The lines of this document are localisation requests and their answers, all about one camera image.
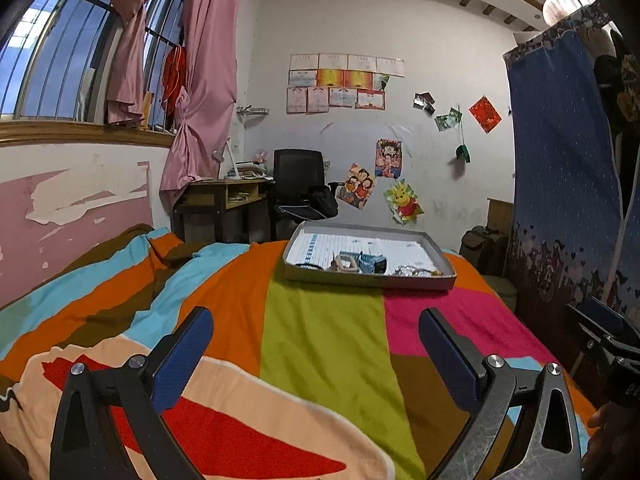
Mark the grey shallow cardboard box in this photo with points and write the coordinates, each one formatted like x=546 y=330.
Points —
x=370 y=252

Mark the silver hoop bangle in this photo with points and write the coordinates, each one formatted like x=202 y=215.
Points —
x=410 y=271

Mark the pink tied curtain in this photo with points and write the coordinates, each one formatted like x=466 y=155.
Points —
x=125 y=45

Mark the green paper picture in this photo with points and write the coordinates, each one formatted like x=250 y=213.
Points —
x=448 y=119

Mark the group of wall certificates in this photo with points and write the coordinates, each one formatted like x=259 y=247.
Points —
x=340 y=82

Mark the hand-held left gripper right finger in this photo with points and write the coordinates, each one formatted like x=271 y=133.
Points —
x=450 y=360

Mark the brown cardboard box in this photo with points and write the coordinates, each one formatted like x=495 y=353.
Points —
x=500 y=215

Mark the blue printed curtain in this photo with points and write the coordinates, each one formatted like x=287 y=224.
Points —
x=565 y=185

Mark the green hanging ornament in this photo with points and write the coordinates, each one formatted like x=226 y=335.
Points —
x=463 y=152

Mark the black office chair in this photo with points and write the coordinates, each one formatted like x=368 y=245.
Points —
x=295 y=185

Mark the colourful striped blanket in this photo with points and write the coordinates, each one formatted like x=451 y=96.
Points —
x=300 y=350

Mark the wooden desk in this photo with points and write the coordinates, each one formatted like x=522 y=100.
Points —
x=220 y=205

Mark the black bag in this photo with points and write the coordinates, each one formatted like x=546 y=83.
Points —
x=320 y=202

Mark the anime cartoon wall poster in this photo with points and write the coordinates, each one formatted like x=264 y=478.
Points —
x=388 y=158

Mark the yellow bear wall poster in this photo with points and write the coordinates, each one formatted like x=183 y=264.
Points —
x=404 y=201

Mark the red hanging clothes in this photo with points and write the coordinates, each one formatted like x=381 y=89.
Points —
x=172 y=80

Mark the round ceiling light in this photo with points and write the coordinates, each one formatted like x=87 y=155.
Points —
x=565 y=5

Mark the dark olive suitcase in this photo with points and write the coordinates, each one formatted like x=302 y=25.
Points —
x=482 y=250

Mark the silver hair claw clip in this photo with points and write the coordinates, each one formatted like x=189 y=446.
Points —
x=345 y=264

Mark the red square paper decoration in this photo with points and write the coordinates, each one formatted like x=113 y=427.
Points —
x=485 y=113

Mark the family cartoon wall poster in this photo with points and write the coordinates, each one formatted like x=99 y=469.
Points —
x=356 y=186

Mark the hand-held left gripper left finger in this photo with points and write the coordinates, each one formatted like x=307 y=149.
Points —
x=182 y=360

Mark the barred window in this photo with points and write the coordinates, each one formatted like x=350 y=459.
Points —
x=60 y=50

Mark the blue hair clip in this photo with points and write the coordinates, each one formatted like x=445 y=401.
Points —
x=374 y=263

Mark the grey waste bin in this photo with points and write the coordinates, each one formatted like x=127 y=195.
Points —
x=500 y=292

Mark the small wall photos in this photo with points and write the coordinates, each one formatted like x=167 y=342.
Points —
x=424 y=102

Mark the person's right hand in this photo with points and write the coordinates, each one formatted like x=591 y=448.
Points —
x=607 y=435

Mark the black hanging garment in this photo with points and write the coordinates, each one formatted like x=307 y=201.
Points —
x=617 y=85

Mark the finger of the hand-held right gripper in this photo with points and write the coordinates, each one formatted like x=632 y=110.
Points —
x=582 y=325
x=607 y=315

